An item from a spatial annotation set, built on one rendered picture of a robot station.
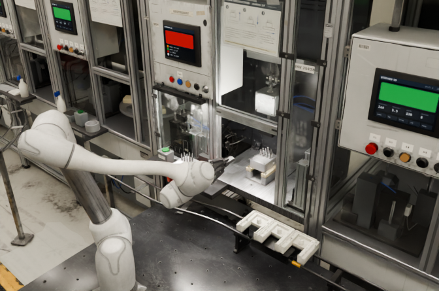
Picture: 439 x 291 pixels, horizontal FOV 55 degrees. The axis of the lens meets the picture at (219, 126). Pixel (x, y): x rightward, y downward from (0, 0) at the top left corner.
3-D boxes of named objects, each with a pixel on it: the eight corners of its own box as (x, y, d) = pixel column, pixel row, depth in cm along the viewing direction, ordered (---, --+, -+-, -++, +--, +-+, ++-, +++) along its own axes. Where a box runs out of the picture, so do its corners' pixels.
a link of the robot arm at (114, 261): (98, 301, 177) (91, 261, 167) (99, 269, 193) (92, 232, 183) (138, 293, 180) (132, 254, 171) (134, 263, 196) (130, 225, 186)
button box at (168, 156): (157, 168, 239) (156, 150, 234) (168, 162, 244) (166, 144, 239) (167, 172, 234) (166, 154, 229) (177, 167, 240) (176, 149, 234)
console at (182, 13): (151, 83, 232) (144, -3, 212) (187, 70, 252) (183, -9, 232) (208, 101, 208) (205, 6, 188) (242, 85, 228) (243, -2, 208)
